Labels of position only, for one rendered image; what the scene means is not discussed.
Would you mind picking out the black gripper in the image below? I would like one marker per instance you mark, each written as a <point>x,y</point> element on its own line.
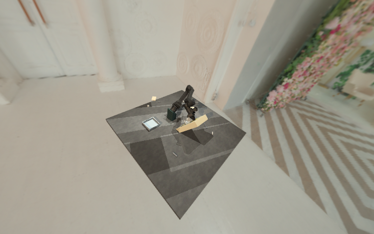
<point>190,114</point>

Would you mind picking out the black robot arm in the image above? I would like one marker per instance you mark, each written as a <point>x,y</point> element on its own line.
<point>188,102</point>

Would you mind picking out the cream service panel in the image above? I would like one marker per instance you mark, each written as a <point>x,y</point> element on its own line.
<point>192,124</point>

